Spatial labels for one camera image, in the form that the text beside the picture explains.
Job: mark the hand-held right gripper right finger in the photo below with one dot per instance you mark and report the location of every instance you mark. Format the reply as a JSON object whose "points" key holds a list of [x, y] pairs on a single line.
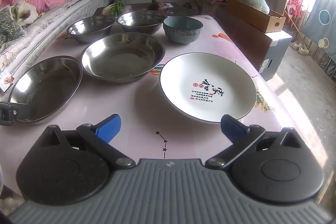
{"points": [[232, 128]]}

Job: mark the small steel bowl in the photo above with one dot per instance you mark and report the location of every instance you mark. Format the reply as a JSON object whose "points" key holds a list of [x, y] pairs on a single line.
{"points": [[89, 29]]}

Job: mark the grey box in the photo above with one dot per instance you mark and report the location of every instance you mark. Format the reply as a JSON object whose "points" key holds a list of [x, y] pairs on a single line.
{"points": [[278, 56]]}

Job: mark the white quilted mattress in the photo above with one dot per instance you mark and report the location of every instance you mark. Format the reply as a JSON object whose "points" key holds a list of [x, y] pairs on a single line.
{"points": [[52, 22]]}

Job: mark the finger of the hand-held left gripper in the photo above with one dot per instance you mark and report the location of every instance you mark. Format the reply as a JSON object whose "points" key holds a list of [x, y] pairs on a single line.
{"points": [[6, 113]]}

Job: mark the white slipper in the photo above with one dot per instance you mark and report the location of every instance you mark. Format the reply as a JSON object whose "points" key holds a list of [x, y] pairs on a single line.
{"points": [[296, 45], [304, 50]]}

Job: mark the open cardboard box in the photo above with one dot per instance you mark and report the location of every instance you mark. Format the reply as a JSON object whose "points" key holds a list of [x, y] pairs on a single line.
{"points": [[252, 16]]}

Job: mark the red onion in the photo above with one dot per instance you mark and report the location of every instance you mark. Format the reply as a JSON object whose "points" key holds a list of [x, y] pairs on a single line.
{"points": [[157, 6]]}

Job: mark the small steel plate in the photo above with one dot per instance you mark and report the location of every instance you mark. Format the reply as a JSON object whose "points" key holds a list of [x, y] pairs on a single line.
{"points": [[44, 90]]}

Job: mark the blue hanging cloth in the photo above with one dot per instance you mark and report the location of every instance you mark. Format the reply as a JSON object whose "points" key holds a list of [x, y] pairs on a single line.
{"points": [[323, 24]]}

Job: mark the large brown carton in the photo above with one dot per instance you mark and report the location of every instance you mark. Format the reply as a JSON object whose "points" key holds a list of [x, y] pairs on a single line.
{"points": [[244, 37]]}

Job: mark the green patterned pillow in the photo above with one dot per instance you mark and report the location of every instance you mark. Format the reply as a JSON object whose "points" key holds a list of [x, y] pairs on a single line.
{"points": [[10, 27]]}

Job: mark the white fleece cloth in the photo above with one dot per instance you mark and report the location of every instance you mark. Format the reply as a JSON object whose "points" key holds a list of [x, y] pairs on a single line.
{"points": [[26, 14]]}

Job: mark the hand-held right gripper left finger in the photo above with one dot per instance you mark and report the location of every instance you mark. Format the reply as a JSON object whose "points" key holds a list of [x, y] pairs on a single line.
{"points": [[109, 127]]}

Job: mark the large steel bowl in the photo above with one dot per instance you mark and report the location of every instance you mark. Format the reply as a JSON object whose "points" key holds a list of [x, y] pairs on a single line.
{"points": [[139, 23]]}

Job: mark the dark printed flat box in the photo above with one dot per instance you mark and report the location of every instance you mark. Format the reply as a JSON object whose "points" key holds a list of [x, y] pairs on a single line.
{"points": [[136, 6]]}

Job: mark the white printed ceramic plate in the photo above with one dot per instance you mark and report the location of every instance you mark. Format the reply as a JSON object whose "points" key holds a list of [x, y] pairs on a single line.
{"points": [[210, 74]]}

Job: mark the teal ceramic bowl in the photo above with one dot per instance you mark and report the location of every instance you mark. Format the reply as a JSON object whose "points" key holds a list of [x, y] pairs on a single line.
{"points": [[183, 35]]}

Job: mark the napa cabbage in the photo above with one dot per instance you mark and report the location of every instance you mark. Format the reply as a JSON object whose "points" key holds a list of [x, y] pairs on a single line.
{"points": [[115, 7]]}

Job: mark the large steel plate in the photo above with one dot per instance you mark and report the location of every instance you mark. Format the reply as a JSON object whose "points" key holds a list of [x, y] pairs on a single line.
{"points": [[120, 61]]}

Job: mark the printed paper tag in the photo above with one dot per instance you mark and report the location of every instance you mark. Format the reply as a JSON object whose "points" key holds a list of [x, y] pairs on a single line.
{"points": [[6, 81]]}

